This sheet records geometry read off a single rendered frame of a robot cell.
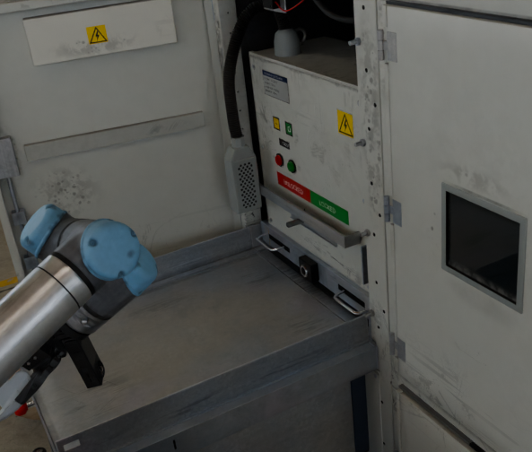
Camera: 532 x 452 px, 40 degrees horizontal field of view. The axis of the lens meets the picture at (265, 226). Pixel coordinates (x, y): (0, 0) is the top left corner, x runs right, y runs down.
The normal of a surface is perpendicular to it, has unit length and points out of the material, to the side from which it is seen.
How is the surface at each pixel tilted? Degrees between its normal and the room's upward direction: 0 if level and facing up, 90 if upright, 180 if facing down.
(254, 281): 0
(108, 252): 75
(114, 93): 90
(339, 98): 90
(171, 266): 90
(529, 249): 90
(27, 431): 0
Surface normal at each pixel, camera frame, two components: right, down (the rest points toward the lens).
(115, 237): 0.58, 0.03
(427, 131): -0.87, 0.29
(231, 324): -0.11, -0.89
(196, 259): 0.48, 0.33
